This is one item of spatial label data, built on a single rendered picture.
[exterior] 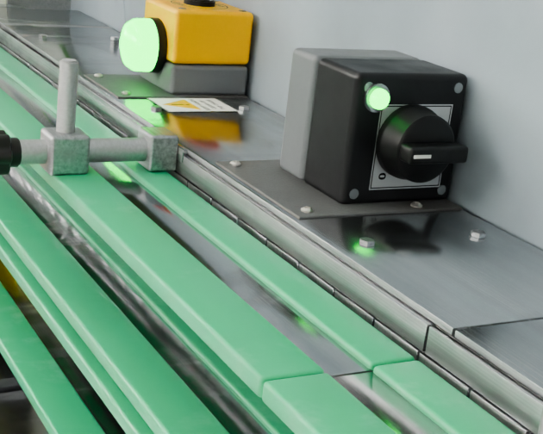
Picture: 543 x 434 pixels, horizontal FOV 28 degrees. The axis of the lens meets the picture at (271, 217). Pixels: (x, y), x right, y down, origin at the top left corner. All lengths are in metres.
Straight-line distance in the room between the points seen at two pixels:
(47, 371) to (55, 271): 0.10
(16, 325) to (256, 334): 0.43
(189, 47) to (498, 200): 0.33
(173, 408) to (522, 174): 0.24
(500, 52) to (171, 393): 0.27
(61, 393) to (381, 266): 0.32
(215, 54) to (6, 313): 0.27
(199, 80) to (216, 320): 0.41
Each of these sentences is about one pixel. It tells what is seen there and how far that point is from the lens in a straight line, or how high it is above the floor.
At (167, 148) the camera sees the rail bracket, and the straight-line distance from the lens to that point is 0.73.
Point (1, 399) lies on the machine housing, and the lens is 1.06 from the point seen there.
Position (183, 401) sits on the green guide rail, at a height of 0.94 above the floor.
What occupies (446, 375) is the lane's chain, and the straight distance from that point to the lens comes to 0.49.
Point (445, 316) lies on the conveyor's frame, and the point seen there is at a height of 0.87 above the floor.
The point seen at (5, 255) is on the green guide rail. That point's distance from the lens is 0.84.
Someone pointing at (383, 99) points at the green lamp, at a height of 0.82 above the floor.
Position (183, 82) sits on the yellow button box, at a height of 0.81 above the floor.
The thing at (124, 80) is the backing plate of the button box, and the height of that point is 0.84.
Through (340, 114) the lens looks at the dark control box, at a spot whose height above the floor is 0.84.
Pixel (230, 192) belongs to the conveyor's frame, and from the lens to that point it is 0.66.
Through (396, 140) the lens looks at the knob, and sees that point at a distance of 0.62.
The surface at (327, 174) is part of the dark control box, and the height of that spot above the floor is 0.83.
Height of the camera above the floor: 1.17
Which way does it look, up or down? 28 degrees down
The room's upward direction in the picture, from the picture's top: 93 degrees counter-clockwise
